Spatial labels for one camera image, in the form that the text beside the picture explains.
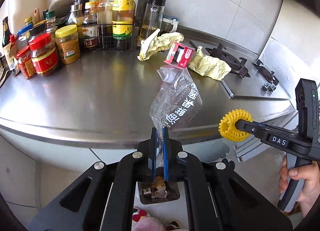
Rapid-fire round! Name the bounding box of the yellow foam fruit net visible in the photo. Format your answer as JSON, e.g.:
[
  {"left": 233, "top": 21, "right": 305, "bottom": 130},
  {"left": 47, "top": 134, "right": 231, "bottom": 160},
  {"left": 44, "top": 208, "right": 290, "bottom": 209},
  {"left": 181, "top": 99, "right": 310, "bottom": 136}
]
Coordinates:
[{"left": 219, "top": 109, "right": 253, "bottom": 142}]

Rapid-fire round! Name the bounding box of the clear printed plastic bag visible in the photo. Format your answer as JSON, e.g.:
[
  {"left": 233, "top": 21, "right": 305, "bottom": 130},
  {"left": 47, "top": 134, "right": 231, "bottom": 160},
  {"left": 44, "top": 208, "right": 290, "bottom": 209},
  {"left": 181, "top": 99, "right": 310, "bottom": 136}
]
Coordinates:
[{"left": 150, "top": 65, "right": 202, "bottom": 139}]

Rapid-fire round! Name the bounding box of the black trash bin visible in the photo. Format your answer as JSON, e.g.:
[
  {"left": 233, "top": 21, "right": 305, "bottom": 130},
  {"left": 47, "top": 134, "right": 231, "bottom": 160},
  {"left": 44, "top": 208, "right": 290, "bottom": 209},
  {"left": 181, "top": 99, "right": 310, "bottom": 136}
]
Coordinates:
[{"left": 136, "top": 181, "right": 180, "bottom": 205}]

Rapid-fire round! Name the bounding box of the person's right hand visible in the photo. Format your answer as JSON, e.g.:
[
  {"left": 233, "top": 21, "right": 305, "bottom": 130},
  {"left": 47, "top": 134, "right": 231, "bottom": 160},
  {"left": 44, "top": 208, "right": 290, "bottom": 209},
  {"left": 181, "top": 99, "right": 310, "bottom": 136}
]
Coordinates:
[{"left": 278, "top": 156, "right": 319, "bottom": 217}]

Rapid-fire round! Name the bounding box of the yellow crumpled paper right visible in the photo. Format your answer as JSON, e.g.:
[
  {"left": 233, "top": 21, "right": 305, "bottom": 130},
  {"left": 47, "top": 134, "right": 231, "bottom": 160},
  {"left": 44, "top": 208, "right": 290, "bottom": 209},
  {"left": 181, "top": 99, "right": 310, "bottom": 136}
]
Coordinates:
[{"left": 188, "top": 46, "right": 232, "bottom": 81}]

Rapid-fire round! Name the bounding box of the yellow crumpled paper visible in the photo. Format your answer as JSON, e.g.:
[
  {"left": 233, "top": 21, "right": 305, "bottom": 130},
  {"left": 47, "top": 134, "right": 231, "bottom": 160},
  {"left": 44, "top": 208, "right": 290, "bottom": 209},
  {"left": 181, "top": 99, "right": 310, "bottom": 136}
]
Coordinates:
[
  {"left": 137, "top": 29, "right": 184, "bottom": 61},
  {"left": 188, "top": 46, "right": 232, "bottom": 81}
]

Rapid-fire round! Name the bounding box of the red milk carton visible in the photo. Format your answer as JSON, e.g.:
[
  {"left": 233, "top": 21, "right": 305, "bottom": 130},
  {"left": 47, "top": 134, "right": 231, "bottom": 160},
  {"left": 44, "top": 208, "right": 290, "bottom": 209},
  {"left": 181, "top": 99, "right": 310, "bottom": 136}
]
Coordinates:
[{"left": 164, "top": 42, "right": 195, "bottom": 69}]

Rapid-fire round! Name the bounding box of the small red chili jar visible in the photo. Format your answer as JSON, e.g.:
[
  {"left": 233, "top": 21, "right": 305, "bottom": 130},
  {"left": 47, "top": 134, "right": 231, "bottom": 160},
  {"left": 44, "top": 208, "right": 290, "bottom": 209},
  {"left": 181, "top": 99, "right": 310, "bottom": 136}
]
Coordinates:
[{"left": 16, "top": 45, "right": 36, "bottom": 80}]

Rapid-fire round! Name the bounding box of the red lid chili jar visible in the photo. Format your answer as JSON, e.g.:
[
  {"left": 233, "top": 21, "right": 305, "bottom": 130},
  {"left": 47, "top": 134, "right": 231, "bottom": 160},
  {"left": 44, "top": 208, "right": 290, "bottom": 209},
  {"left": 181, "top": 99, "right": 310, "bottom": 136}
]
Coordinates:
[{"left": 29, "top": 33, "right": 59, "bottom": 77}]

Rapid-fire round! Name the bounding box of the yellow crumpled paper left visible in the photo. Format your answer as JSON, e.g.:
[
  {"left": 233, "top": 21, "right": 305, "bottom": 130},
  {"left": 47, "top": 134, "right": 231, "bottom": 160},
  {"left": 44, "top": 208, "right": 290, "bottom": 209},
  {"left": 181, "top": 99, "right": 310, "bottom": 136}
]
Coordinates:
[{"left": 137, "top": 29, "right": 184, "bottom": 61}]

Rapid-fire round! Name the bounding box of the yellow lid sauce jar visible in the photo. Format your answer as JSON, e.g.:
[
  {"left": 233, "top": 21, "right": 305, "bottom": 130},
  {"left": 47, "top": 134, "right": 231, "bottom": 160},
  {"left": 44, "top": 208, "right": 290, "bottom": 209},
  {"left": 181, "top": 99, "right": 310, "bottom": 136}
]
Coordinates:
[{"left": 55, "top": 24, "right": 80, "bottom": 64}]

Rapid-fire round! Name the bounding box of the dark soy sauce bottle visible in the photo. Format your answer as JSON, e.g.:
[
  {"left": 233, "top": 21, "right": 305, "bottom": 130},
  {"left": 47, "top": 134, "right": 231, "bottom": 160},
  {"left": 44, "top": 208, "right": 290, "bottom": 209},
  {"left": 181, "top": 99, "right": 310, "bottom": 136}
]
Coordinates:
[{"left": 82, "top": 1, "right": 99, "bottom": 50}]

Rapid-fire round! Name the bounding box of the glass jar blue lid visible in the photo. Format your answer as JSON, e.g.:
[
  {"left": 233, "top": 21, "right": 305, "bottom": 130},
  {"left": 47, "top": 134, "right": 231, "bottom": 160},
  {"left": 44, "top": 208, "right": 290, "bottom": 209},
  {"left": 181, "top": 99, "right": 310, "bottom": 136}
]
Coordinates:
[{"left": 160, "top": 15, "right": 180, "bottom": 34}]

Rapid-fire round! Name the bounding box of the glass oil dispenser black lid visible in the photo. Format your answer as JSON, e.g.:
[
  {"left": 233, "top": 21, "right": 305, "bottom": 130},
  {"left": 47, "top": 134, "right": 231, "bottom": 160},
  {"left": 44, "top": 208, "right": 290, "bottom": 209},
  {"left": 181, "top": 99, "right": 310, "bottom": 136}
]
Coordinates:
[{"left": 139, "top": 0, "right": 167, "bottom": 41}]

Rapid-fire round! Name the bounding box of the green label vinegar bottle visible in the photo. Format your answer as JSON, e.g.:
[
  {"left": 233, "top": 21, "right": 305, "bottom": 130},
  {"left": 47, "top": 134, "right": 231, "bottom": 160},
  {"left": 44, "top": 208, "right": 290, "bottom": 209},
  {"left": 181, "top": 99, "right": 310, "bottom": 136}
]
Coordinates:
[{"left": 112, "top": 0, "right": 135, "bottom": 41}]

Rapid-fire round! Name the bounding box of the gold cap oil bottle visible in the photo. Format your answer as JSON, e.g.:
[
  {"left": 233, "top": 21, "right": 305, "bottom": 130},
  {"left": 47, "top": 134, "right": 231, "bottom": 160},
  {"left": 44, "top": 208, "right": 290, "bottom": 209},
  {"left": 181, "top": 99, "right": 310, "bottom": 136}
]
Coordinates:
[{"left": 97, "top": 0, "right": 112, "bottom": 41}]

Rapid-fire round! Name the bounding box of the green cap spice shaker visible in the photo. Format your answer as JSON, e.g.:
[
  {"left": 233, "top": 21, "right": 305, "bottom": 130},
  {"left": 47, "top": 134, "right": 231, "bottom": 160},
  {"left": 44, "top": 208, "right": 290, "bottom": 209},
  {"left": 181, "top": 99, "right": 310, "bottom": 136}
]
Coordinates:
[{"left": 46, "top": 10, "right": 57, "bottom": 33}]

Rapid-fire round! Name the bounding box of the steel lid glass bottle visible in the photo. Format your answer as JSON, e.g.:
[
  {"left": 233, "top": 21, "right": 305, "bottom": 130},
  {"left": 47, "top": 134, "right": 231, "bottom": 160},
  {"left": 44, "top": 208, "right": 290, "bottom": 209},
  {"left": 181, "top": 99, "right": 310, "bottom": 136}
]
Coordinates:
[{"left": 67, "top": 4, "right": 85, "bottom": 38}]

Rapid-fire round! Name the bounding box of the grey ladle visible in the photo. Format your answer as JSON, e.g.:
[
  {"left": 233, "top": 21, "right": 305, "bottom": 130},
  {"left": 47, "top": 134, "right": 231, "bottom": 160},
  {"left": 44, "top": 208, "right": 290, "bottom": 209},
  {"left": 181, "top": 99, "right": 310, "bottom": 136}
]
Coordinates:
[{"left": 48, "top": 0, "right": 75, "bottom": 18}]

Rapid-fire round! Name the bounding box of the black wire rack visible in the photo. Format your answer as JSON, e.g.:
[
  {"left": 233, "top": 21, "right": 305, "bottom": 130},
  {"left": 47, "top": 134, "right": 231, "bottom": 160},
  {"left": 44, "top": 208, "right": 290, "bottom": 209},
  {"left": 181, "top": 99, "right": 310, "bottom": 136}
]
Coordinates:
[{"left": 79, "top": 28, "right": 134, "bottom": 51}]

